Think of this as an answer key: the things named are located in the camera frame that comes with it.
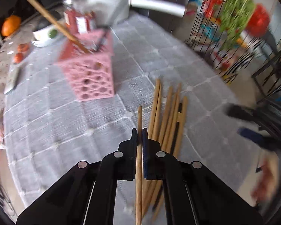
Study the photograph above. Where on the wooden chopstick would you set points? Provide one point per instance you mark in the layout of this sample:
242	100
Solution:
46	14
139	172
154	107
167	135
181	118
165	119
150	148

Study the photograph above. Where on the pink perforated utensil holder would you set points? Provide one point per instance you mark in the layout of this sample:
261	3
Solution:
90	76

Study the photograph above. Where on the orange citrus fruit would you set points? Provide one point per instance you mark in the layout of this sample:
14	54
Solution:
10	25

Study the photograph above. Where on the black gold chopstick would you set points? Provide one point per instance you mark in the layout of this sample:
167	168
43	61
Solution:
174	138

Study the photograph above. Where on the white pot with handle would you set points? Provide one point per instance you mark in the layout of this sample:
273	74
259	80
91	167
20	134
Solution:
108	12

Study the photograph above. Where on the white remote control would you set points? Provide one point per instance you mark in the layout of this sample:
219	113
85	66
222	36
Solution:
11	79

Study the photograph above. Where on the red labelled glass jar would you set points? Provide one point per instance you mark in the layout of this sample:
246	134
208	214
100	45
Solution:
79	16

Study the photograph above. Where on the black wire rack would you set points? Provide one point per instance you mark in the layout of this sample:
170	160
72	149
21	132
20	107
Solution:
206	40

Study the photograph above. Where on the small red tomato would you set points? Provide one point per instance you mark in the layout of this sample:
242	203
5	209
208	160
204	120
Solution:
19	57
23	48

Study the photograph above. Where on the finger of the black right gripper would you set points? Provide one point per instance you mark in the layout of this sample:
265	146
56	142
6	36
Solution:
265	142
256	115

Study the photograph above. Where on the grey quilted table cloth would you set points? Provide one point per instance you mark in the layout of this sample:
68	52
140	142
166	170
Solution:
48	131

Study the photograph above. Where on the green leafy vegetables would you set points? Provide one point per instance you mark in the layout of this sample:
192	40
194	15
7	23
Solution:
234	16

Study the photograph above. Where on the green lime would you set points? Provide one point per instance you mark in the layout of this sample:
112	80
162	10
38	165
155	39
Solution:
52	33

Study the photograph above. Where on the wooden chopstick on table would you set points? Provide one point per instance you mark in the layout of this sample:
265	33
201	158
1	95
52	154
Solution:
150	148
165	119
181	118
167	135
154	107

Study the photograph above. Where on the red plastic bag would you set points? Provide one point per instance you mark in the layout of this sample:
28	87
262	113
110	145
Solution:
259	21

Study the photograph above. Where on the wooden chopstick in holder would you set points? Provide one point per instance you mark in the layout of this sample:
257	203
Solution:
46	14

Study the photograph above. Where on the black metal chair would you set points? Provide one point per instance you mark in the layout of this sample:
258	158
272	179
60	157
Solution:
268	79

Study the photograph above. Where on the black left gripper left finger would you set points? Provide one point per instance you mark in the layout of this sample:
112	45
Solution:
86	193

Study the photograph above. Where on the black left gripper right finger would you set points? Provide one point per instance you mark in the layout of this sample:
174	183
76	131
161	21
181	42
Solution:
192	193

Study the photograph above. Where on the floral table cloth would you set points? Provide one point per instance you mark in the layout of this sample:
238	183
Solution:
9	48

